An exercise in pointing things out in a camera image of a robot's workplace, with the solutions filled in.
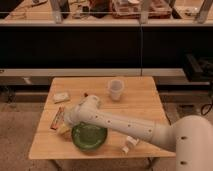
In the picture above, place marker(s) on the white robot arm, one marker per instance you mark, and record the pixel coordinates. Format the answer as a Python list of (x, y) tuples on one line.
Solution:
[(191, 137)]

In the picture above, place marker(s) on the wooden table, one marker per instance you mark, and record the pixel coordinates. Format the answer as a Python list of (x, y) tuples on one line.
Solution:
[(140, 100)]

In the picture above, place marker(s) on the green ceramic bowl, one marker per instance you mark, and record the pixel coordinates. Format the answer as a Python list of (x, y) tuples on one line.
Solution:
[(88, 137)]

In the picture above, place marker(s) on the long metal shelf bench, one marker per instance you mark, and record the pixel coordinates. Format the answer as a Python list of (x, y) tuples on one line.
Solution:
[(44, 39)]

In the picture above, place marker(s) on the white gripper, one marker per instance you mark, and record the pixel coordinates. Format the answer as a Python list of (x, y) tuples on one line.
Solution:
[(70, 119)]

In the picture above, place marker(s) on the black box on right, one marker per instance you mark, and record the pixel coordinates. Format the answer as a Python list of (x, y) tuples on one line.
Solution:
[(198, 69)]

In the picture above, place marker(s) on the white plastic bottle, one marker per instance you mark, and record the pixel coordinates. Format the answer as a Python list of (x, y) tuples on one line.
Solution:
[(130, 143)]

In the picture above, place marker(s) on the white wrapped soap bar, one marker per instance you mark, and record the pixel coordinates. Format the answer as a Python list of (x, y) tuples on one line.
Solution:
[(61, 97)]

